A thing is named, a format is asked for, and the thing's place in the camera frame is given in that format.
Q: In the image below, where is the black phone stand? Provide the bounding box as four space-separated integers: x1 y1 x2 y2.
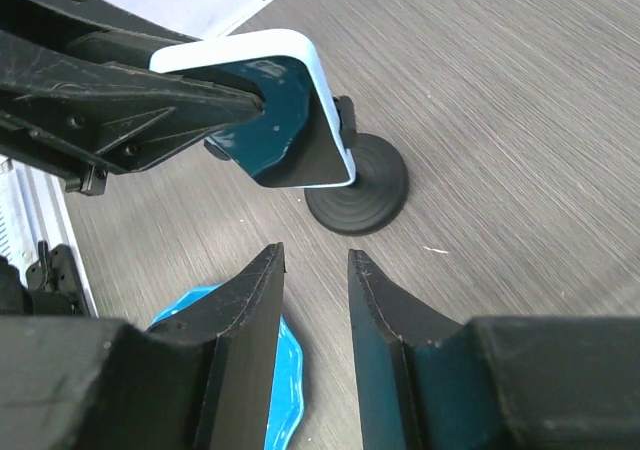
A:
204 93 409 236

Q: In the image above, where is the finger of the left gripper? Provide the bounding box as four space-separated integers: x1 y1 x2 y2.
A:
1 0 196 65
1 31 263 194

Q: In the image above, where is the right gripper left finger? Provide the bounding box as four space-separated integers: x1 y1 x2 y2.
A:
1 243 285 449

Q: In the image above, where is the white cable duct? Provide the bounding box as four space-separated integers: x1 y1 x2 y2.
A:
1 156 42 271

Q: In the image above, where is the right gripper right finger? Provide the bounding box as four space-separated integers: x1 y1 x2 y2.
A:
348 250 639 449

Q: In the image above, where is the phone with light blue case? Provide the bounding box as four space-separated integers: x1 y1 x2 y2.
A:
149 29 356 188

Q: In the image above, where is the blue polka dot plate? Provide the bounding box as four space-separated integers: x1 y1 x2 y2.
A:
149 283 307 450

